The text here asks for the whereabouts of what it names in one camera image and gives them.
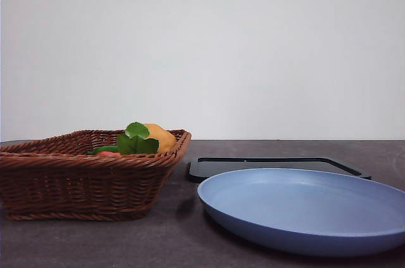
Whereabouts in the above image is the blue round plate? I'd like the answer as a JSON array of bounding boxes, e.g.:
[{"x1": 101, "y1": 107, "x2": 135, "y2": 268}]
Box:
[{"x1": 197, "y1": 168, "x2": 405, "y2": 257}]

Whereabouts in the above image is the green pepper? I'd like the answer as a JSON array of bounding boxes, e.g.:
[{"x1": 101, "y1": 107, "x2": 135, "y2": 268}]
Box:
[{"x1": 87, "y1": 144, "x2": 120, "y2": 155}]

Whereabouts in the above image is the brown wicker basket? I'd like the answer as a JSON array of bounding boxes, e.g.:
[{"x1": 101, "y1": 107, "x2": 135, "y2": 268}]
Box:
[{"x1": 0, "y1": 129, "x2": 192, "y2": 221}]

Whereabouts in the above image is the orange carrot with green leaves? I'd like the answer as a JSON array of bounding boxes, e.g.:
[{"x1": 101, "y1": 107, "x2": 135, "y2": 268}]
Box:
[{"x1": 96, "y1": 122, "x2": 159, "y2": 157}]

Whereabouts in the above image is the yellow-brown potato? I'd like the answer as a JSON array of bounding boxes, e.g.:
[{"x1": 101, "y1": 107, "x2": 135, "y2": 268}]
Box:
[{"x1": 144, "y1": 123, "x2": 177, "y2": 154}]

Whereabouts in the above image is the black flat tray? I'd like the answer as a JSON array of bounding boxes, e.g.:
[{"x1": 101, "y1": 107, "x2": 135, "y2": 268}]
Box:
[{"x1": 189, "y1": 156, "x2": 372, "y2": 183}]

